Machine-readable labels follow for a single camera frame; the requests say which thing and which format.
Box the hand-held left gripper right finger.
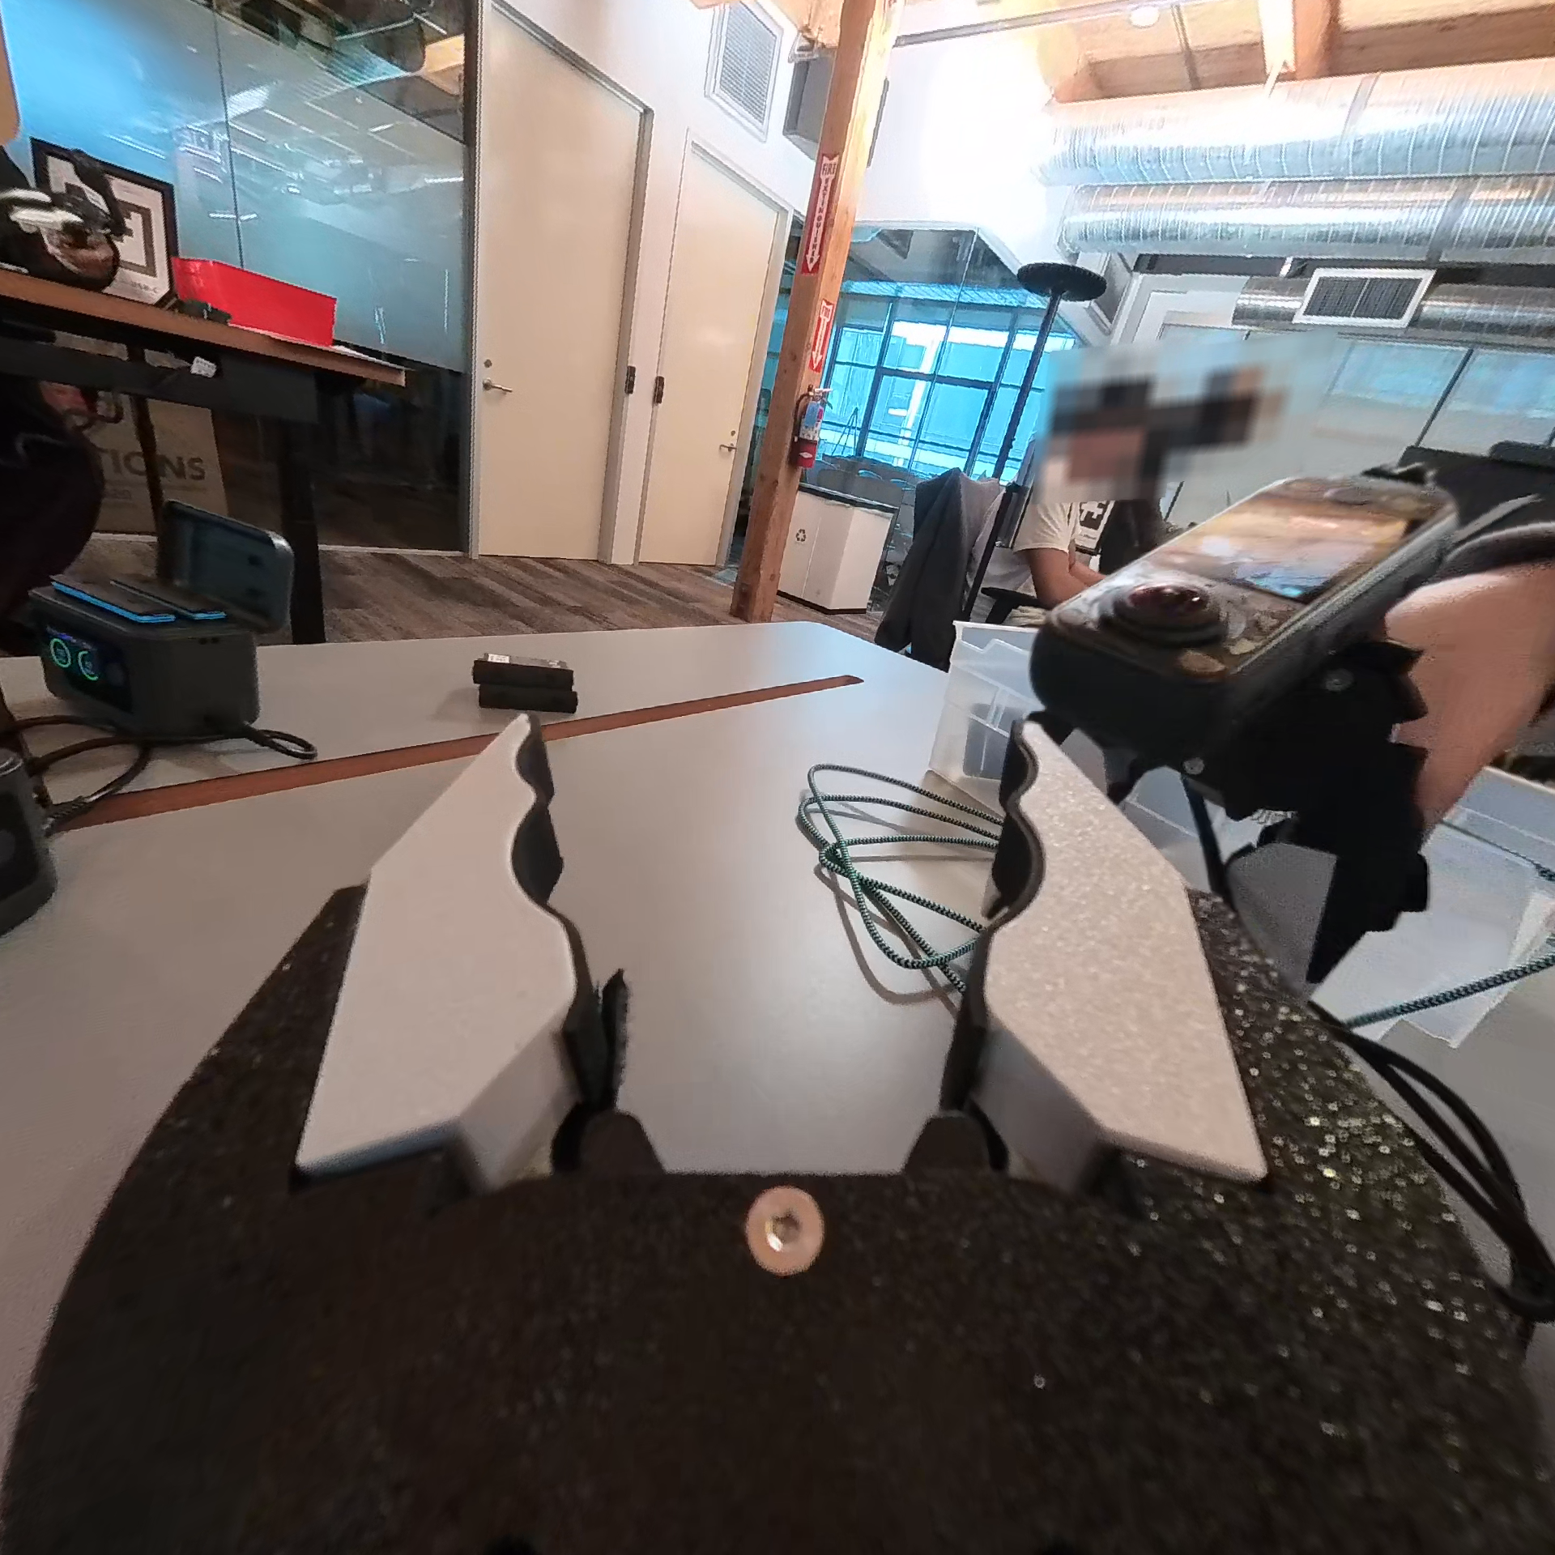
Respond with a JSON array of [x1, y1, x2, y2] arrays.
[[938, 717, 1270, 1197]]

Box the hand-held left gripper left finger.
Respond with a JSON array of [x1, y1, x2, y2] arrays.
[[294, 713, 629, 1195]]

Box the teal braided usb cable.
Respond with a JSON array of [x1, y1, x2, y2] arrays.
[[796, 763, 1555, 1036]]

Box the person's right hand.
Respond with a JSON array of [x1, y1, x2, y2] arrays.
[[1384, 563, 1555, 830]]

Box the clear plastic bin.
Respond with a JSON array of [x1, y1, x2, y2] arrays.
[[1305, 765, 1555, 1047], [929, 621, 1096, 799]]

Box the small black battery pack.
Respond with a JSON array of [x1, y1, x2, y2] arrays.
[[472, 652, 579, 717]]

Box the grey jacket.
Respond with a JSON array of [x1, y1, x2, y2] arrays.
[[873, 473, 1012, 673]]

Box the white ceiling vent grille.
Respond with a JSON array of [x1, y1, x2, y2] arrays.
[[1290, 267, 1438, 328]]

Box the black battery charger with display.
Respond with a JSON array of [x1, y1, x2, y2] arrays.
[[26, 501, 296, 737]]

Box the black floor lamp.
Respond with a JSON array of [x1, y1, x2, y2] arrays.
[[964, 260, 1108, 610]]

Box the white recycling cabinet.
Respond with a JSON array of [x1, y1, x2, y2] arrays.
[[777, 484, 897, 613]]

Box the brown paper bag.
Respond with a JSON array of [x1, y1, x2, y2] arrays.
[[90, 391, 227, 538]]

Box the white door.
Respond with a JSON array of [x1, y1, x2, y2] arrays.
[[636, 138, 794, 569], [477, 0, 653, 563]]

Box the wooden top desk black legs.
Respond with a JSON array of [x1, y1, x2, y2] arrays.
[[0, 267, 409, 647]]

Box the small red box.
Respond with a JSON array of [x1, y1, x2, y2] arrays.
[[170, 256, 337, 349]]

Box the framed black white marker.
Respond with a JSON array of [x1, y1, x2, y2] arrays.
[[29, 138, 177, 299]]

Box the black charger cable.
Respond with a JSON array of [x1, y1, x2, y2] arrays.
[[18, 717, 320, 810]]

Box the black hub cable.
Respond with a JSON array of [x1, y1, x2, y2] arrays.
[[1329, 1015, 1555, 1321]]

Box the silver spiral air duct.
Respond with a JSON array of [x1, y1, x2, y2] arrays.
[[1057, 180, 1555, 260], [1038, 73, 1555, 184]]

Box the wooden support post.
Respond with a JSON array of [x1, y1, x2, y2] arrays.
[[729, 0, 881, 625]]

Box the white wall vent grille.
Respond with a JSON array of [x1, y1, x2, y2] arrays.
[[707, 0, 785, 130]]

